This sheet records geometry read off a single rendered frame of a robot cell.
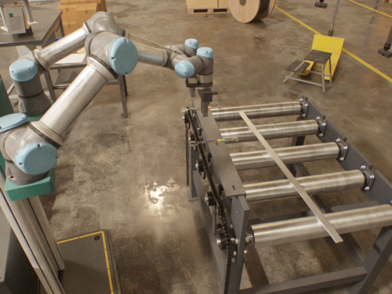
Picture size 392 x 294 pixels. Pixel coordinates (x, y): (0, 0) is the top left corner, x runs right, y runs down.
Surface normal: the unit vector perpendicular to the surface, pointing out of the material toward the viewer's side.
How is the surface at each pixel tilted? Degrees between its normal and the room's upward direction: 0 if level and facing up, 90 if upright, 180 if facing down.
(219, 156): 0
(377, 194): 90
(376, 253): 90
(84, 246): 0
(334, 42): 90
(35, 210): 90
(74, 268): 0
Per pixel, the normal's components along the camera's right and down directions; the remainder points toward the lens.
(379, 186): -0.98, 0.11
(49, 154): 0.64, 0.51
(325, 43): -0.45, 0.53
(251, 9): -0.78, 0.37
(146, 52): 0.78, 0.07
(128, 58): 0.79, 0.30
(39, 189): 0.33, 0.56
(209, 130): 0.00, -0.81
